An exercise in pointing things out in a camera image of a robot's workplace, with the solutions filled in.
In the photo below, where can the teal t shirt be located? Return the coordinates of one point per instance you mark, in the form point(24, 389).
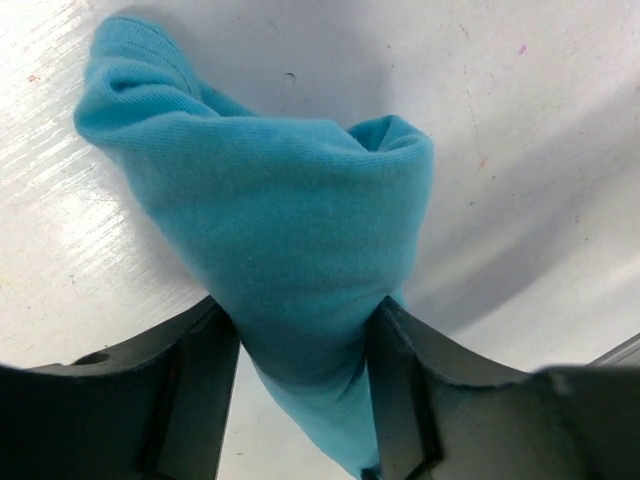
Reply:
point(298, 228)

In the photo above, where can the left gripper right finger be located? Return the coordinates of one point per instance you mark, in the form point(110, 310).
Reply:
point(442, 411)

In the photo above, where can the aluminium front rail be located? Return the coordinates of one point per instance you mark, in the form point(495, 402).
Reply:
point(625, 354)

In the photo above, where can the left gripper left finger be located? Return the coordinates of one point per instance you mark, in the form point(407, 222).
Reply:
point(152, 407)

